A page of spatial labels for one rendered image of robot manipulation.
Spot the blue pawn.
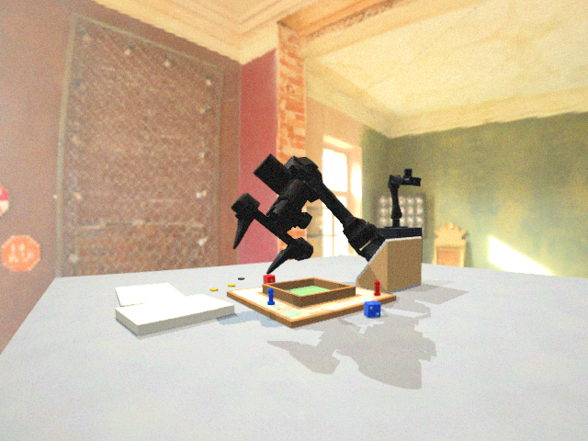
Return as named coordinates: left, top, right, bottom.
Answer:
left=267, top=288, right=275, bottom=305

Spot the blue die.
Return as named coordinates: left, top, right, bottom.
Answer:
left=364, top=300, right=380, bottom=318

